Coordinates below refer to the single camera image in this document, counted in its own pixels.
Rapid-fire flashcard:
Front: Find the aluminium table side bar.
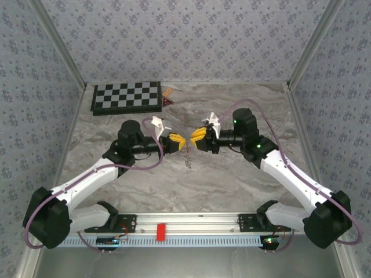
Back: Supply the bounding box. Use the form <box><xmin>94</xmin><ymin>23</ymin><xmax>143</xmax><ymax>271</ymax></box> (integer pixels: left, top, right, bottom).
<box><xmin>45</xmin><ymin>83</ymin><xmax>89</xmax><ymax>203</ymax></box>
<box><xmin>285</xmin><ymin>83</ymin><xmax>333</xmax><ymax>203</ymax></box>

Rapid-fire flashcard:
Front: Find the small circuit board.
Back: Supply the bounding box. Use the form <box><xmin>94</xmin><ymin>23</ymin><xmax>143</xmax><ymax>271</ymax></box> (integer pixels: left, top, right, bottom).
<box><xmin>260</xmin><ymin>236</ymin><xmax>282</xmax><ymax>250</ymax></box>
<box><xmin>96</xmin><ymin>236</ymin><xmax>121</xmax><ymax>247</ymax></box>

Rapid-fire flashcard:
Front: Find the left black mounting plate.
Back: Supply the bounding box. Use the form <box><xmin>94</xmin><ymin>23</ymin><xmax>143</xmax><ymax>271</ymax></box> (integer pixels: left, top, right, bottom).
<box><xmin>84</xmin><ymin>214</ymin><xmax>137</xmax><ymax>233</ymax></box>

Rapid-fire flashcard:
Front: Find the right small circuit board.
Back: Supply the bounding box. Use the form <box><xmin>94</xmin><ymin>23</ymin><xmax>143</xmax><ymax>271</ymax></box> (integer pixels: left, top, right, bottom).
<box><xmin>260</xmin><ymin>236</ymin><xmax>282</xmax><ymax>250</ymax></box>

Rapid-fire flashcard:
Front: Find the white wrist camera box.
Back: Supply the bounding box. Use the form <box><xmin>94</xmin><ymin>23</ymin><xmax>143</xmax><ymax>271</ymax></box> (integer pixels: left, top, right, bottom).
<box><xmin>202</xmin><ymin>111</ymin><xmax>221</xmax><ymax>137</ymax></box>
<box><xmin>150</xmin><ymin>115</ymin><xmax>172</xmax><ymax>140</ymax></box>

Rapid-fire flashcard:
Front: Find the blue slotted cable duct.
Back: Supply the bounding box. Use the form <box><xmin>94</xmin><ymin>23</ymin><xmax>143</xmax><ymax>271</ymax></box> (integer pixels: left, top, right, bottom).
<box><xmin>62</xmin><ymin>235</ymin><xmax>269</xmax><ymax>248</ymax></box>

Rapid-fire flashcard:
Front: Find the grey metal tray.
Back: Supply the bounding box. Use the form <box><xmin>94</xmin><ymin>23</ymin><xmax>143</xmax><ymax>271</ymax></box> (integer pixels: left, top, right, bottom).
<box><xmin>17</xmin><ymin>234</ymin><xmax>357</xmax><ymax>278</ymax></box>

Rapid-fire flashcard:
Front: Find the black mounting plate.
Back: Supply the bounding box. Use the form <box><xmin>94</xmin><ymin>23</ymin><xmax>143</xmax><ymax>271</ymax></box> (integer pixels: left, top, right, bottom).
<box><xmin>84</xmin><ymin>214</ymin><xmax>137</xmax><ymax>233</ymax></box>
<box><xmin>238</xmin><ymin>213</ymin><xmax>292</xmax><ymax>233</ymax></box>

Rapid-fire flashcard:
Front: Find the black grey chessboard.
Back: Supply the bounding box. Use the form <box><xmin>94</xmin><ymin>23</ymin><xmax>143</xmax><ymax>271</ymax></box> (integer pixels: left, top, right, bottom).
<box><xmin>90</xmin><ymin>81</ymin><xmax>162</xmax><ymax>116</ymax></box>

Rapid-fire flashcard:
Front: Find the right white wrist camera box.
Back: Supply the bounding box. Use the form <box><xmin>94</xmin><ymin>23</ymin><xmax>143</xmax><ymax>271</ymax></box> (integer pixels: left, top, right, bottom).
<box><xmin>202</xmin><ymin>111</ymin><xmax>221</xmax><ymax>137</ymax></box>

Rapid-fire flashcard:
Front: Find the aluminium frame post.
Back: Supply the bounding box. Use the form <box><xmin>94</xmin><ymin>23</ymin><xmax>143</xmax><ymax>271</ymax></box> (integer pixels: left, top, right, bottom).
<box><xmin>28</xmin><ymin>0</ymin><xmax>88</xmax><ymax>89</ymax></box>
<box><xmin>286</xmin><ymin>0</ymin><xmax>346</xmax><ymax>89</ymax></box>

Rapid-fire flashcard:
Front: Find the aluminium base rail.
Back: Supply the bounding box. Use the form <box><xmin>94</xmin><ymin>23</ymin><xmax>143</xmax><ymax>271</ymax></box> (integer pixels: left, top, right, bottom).
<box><xmin>71</xmin><ymin>211</ymin><xmax>307</xmax><ymax>234</ymax></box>

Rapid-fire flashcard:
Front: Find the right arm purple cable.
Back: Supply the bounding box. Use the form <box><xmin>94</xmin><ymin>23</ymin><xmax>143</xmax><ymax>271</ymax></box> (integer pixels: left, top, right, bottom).
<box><xmin>219</xmin><ymin>98</ymin><xmax>365</xmax><ymax>253</ymax></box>

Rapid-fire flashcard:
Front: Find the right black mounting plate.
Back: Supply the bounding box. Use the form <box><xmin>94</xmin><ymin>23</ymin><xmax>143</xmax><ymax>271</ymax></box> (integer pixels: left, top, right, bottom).
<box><xmin>238</xmin><ymin>213</ymin><xmax>292</xmax><ymax>233</ymax></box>

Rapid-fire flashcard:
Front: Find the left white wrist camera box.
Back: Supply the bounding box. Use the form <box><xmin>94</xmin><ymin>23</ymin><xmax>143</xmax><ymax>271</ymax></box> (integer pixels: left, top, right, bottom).
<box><xmin>150</xmin><ymin>115</ymin><xmax>172</xmax><ymax>140</ymax></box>

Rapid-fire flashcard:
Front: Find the left small circuit board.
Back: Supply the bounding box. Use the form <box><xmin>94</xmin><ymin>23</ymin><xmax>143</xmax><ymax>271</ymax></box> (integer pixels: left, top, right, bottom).
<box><xmin>96</xmin><ymin>236</ymin><xmax>121</xmax><ymax>247</ymax></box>

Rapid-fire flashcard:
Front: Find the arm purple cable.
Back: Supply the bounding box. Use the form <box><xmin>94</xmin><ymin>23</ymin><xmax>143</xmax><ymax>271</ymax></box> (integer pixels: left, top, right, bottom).
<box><xmin>219</xmin><ymin>98</ymin><xmax>365</xmax><ymax>253</ymax></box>
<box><xmin>24</xmin><ymin>117</ymin><xmax>165</xmax><ymax>253</ymax></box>

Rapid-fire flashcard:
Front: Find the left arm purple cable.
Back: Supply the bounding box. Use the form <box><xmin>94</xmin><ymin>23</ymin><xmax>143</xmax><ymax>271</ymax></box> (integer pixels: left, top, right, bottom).
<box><xmin>24</xmin><ymin>117</ymin><xmax>165</xmax><ymax>253</ymax></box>

